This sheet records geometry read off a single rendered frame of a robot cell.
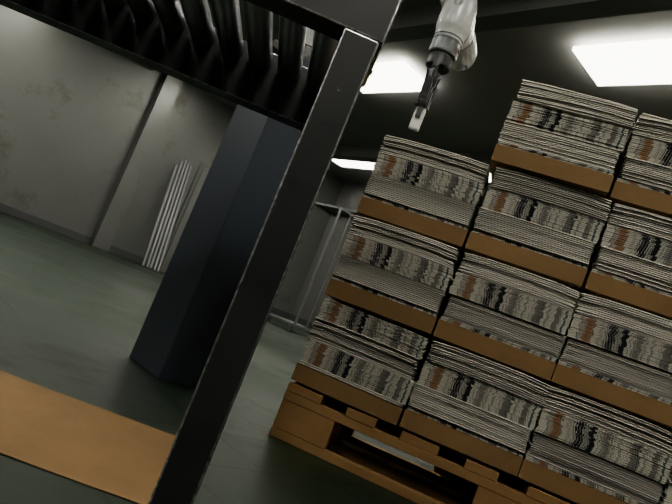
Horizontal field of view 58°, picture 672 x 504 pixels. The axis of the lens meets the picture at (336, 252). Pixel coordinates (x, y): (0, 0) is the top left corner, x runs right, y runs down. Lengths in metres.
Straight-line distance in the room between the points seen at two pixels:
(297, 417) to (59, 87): 9.56
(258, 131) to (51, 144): 9.05
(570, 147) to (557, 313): 0.41
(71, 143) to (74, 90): 0.84
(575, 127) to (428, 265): 0.49
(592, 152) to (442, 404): 0.70
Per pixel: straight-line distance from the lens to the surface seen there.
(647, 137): 1.66
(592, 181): 1.57
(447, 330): 1.50
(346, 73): 0.82
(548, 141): 1.61
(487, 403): 1.50
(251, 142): 1.78
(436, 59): 1.87
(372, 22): 0.85
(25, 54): 10.69
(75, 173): 10.85
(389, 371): 1.51
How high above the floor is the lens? 0.32
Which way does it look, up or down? 6 degrees up
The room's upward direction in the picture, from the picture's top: 22 degrees clockwise
